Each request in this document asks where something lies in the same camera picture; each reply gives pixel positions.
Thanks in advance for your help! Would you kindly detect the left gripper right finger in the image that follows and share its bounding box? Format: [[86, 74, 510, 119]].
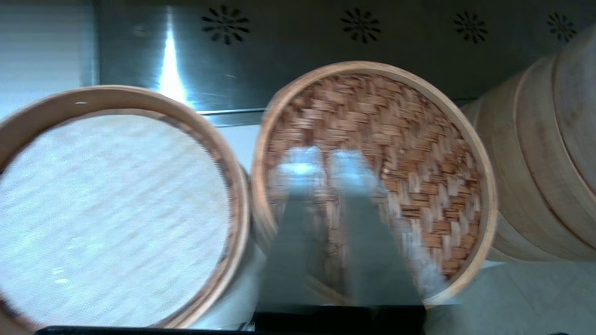
[[330, 149, 425, 307]]

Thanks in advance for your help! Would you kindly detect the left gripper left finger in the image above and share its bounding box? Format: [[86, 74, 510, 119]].
[[258, 147, 327, 307]]

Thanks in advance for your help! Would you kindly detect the small woven bamboo lid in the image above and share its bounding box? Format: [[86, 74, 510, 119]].
[[251, 60, 498, 308]]

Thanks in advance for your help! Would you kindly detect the large bamboo steamer stack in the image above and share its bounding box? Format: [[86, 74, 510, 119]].
[[461, 23, 596, 261]]

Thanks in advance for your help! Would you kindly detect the small bamboo steamer basket stack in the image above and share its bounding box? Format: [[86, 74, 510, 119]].
[[0, 85, 257, 331]]

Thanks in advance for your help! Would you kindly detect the white round cloth liner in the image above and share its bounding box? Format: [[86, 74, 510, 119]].
[[0, 114, 231, 326]]

